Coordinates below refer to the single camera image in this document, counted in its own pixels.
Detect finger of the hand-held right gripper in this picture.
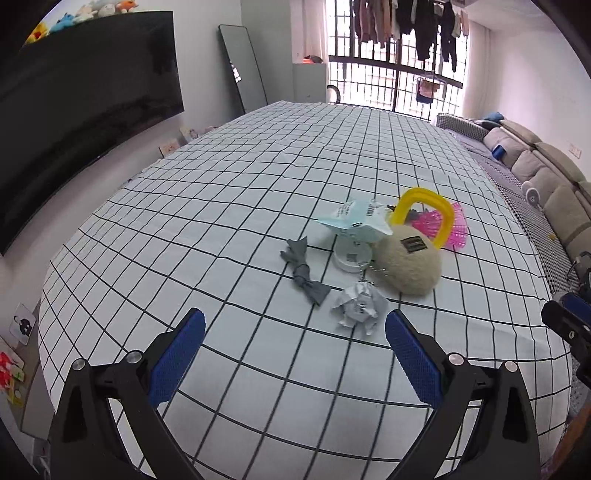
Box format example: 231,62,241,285
541,292,591,344
571,251,591,291

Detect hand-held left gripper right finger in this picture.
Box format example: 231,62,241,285
385,309,541,480

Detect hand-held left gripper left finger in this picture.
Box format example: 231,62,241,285
48,308,206,480

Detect beige plush pouch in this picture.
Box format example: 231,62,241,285
355,224,443,296

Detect houndstooth sofa cover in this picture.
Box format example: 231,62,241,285
436,113,578,287

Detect grey sofa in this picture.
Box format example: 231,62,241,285
436,113,591,287

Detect grey cloth bow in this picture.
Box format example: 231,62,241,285
280,237,332,306

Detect white checked tablecloth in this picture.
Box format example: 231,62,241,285
38,100,573,480

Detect white card with black figure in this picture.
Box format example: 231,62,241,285
10,302,35,344

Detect colourful cards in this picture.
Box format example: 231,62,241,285
0,337,26,407

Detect white curtain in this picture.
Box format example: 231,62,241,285
292,0,329,65
462,14,490,118

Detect black television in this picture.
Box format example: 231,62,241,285
0,10,185,257

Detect black window grille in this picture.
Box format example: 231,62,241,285
328,0,467,116

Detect row of hanging clothes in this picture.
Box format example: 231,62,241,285
351,0,469,72

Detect grey cabinet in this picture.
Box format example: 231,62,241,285
292,62,328,103

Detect standing mirror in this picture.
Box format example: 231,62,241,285
218,24,269,116

